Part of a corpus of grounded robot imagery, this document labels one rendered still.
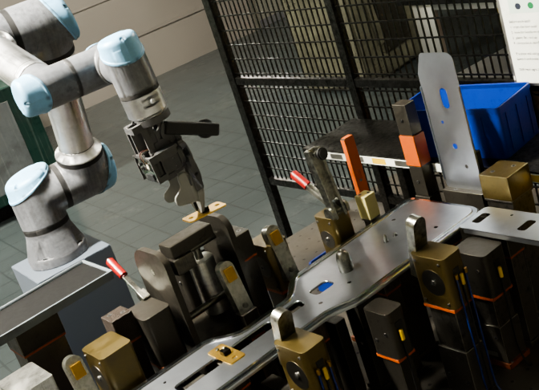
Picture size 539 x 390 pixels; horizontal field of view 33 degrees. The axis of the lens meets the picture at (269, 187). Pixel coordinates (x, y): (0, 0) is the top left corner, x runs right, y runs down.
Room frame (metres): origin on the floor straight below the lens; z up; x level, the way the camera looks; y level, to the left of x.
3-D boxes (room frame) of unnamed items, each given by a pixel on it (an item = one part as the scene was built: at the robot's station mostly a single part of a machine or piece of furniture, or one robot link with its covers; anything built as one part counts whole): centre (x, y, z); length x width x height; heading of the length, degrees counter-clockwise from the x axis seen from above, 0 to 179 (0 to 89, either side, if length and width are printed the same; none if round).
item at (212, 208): (1.65, 0.13, 1.28); 0.08 x 0.04 x 0.01; 118
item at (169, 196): (1.65, 0.17, 1.33); 0.06 x 0.03 x 0.09; 118
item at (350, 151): (2.03, -0.21, 0.95); 0.03 x 0.01 x 0.50; 123
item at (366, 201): (1.99, -0.21, 0.88); 0.04 x 0.04 x 0.37; 33
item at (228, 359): (1.59, 0.18, 1.01); 0.08 x 0.04 x 0.01; 32
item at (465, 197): (1.98, -0.44, 0.85); 0.12 x 0.03 x 0.30; 33
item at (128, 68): (1.64, 0.17, 1.59); 0.09 x 0.08 x 0.11; 24
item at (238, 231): (1.89, 0.11, 0.91); 0.07 x 0.05 x 0.42; 33
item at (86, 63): (1.72, 0.23, 1.59); 0.11 x 0.11 x 0.08; 24
